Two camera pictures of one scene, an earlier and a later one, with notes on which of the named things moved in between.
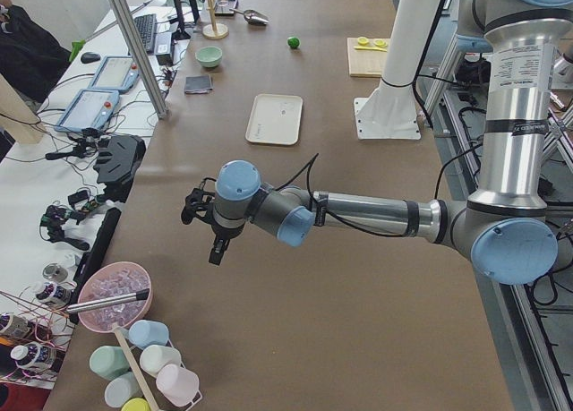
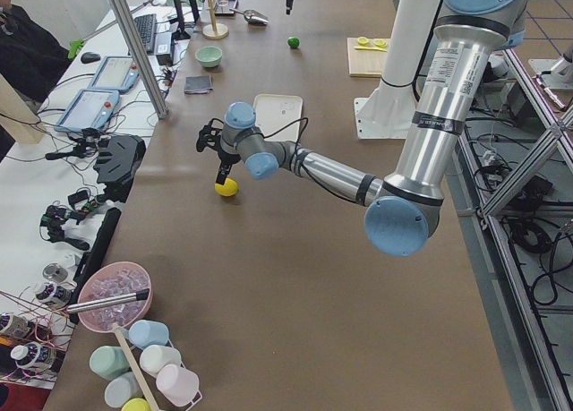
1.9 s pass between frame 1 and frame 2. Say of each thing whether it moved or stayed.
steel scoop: stayed
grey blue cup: stayed
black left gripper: moved
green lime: stayed
